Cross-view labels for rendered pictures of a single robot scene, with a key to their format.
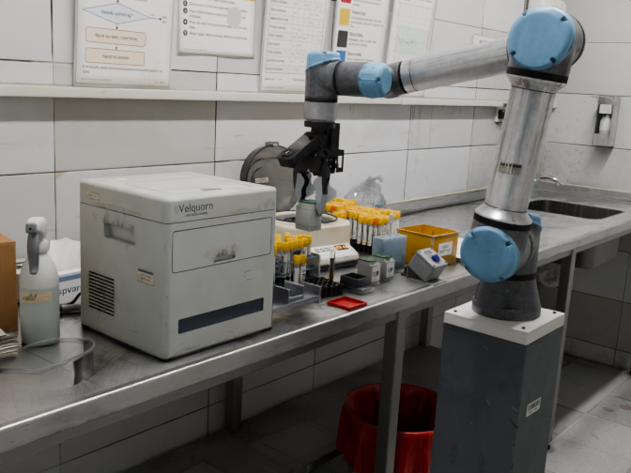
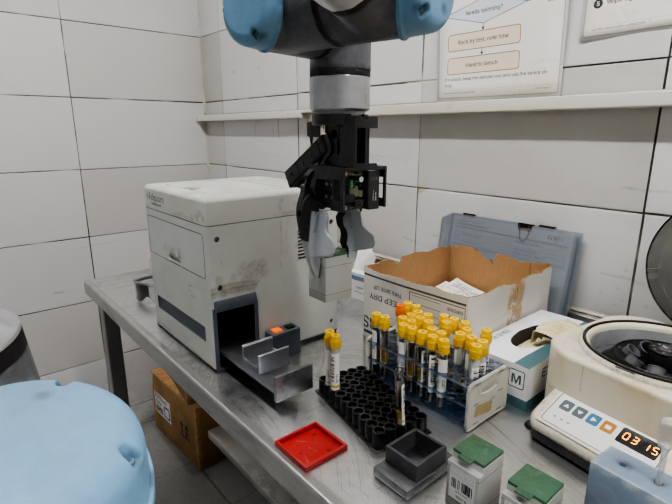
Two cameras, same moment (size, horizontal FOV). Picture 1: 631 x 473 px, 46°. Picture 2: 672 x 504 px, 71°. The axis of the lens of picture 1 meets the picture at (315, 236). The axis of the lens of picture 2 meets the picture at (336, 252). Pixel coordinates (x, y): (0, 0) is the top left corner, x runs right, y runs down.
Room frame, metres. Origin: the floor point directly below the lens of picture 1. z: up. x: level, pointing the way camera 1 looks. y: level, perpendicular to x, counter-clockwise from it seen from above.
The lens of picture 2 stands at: (1.79, -0.61, 1.28)
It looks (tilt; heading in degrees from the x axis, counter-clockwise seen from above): 14 degrees down; 100
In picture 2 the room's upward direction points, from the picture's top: straight up
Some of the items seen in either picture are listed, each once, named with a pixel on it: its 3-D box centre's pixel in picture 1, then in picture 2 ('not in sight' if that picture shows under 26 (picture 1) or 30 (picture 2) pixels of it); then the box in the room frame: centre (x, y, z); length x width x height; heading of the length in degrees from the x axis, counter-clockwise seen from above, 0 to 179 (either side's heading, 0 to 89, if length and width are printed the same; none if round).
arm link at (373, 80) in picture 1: (366, 80); (293, 12); (1.65, -0.09, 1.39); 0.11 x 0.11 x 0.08; 62
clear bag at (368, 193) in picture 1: (363, 203); not in sight; (2.61, -0.17, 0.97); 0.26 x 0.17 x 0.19; 156
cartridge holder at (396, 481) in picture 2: (354, 282); (415, 458); (1.80, -0.10, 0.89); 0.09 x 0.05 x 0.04; 50
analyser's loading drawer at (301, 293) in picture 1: (279, 297); (258, 355); (1.54, 0.07, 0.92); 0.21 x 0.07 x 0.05; 140
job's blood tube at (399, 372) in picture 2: (331, 269); (399, 403); (1.77, -0.04, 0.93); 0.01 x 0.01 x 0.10
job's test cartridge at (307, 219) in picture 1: (308, 215); (330, 274); (1.67, 0.02, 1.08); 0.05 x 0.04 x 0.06; 48
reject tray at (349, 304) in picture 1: (346, 303); (310, 445); (1.66, -0.08, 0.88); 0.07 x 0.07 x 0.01; 50
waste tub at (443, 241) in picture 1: (426, 246); not in sight; (2.13, -0.33, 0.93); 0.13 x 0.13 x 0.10; 46
